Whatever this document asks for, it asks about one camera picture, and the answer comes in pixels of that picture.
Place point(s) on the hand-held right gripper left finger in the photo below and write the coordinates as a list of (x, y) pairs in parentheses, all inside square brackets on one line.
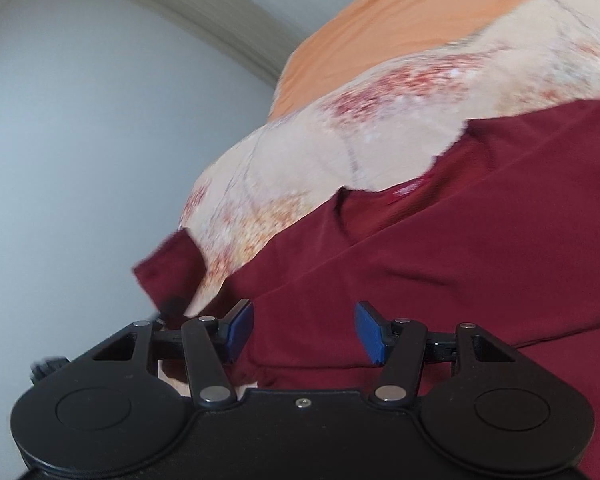
[(241, 331)]

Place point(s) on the orange bed sheet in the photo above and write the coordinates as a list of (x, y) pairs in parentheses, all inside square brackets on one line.
[(405, 10)]

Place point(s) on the beige baseboard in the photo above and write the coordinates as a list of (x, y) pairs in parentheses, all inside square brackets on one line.
[(230, 15)]

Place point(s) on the floral beige blanket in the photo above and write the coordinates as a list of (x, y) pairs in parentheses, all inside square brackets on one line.
[(305, 160)]

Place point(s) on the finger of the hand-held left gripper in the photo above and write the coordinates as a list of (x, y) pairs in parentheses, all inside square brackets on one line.
[(171, 308)]

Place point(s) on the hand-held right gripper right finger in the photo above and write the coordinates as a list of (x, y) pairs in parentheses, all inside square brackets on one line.
[(370, 332)]

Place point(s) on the maroon shirt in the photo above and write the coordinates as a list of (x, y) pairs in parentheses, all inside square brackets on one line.
[(430, 260)]

